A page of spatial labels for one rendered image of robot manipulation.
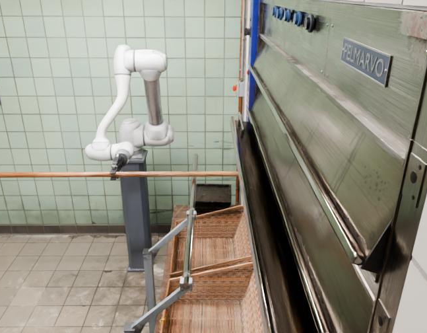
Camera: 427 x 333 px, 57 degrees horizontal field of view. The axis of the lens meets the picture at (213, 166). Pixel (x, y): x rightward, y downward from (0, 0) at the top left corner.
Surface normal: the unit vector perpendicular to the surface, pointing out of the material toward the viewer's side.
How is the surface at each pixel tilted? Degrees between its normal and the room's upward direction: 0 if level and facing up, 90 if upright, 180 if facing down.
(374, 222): 70
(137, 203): 90
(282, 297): 8
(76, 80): 90
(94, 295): 0
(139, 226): 90
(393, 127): 90
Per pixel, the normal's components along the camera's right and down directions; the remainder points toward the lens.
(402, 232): -1.00, 0.00
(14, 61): 0.01, 0.40
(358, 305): -0.94, -0.31
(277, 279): 0.15, -0.91
